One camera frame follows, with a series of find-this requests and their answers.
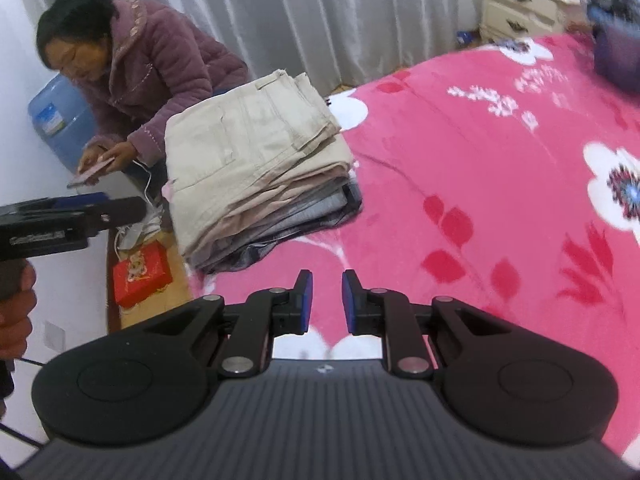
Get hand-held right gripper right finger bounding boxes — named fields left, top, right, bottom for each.
left=340, top=269, right=519, bottom=381

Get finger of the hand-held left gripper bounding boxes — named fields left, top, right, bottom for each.
left=0, top=191, right=109, bottom=217
left=84, top=196, right=148, bottom=240

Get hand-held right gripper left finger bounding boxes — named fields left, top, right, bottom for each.
left=140, top=269, right=315, bottom=381

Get beige pants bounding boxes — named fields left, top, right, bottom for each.
left=164, top=69, right=357, bottom=256

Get person's left hand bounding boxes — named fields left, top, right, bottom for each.
left=0, top=262, right=40, bottom=362

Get pink phone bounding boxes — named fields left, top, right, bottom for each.
left=66, top=157, right=117, bottom=190

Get red gift box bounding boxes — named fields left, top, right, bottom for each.
left=112, top=240, right=173, bottom=308

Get blue water jug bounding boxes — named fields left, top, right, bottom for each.
left=27, top=74, right=98, bottom=171

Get pinkish beige garment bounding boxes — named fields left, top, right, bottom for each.
left=177, top=162, right=353, bottom=266

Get dark grey garment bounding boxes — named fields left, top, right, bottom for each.
left=210, top=177, right=363, bottom=276

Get pink floral blanket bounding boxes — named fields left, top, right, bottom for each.
left=187, top=32, right=640, bottom=458

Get grey curtain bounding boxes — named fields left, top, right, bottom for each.
left=15, top=0, right=458, bottom=98

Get cream nightstand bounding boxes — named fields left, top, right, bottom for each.
left=479, top=0, right=588, bottom=45

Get blue jeans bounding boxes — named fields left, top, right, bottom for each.
left=590, top=5, right=640, bottom=95

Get white charging cable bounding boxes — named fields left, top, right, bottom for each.
left=132, top=160, right=163, bottom=221

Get white wall socket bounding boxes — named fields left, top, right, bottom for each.
left=44, top=321, right=68, bottom=348

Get black cable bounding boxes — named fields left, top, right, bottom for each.
left=0, top=356, right=48, bottom=450

